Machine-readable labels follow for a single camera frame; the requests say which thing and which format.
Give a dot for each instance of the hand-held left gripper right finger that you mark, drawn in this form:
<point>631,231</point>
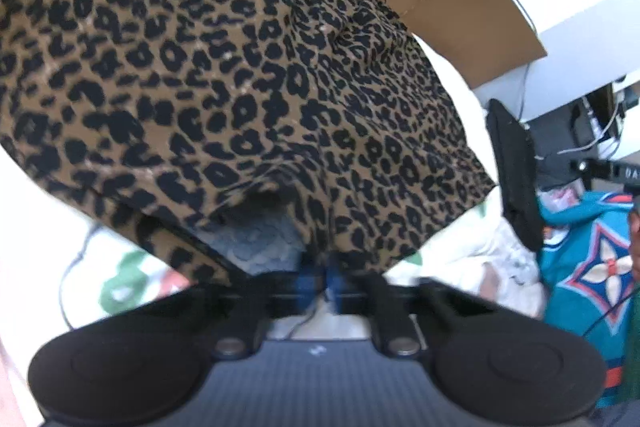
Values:
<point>336,292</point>

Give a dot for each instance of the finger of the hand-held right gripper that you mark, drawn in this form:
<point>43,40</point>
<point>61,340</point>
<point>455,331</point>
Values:
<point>582,166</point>

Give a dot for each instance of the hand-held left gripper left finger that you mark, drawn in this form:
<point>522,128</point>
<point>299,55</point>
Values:
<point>307,292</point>

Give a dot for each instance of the leopard print garment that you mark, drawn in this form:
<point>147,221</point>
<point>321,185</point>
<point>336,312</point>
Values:
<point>225,82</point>

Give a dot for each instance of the dark furniture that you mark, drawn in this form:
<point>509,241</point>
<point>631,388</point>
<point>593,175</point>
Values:
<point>560,142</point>

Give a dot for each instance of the teal patterned cloth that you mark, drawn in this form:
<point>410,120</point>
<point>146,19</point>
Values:
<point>575,257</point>

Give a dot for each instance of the cream printed blanket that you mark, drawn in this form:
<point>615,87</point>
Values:
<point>35,232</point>

